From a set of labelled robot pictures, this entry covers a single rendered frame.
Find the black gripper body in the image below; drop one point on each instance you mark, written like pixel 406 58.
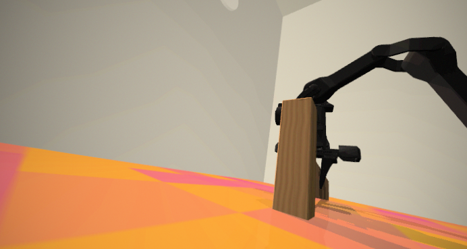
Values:
pixel 346 153

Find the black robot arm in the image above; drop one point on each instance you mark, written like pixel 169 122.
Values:
pixel 431 59

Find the light wooden board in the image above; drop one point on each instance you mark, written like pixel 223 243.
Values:
pixel 324 192

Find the brown wooden post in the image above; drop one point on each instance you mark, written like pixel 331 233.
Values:
pixel 295 176

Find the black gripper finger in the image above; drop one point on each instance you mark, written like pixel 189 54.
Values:
pixel 326 163

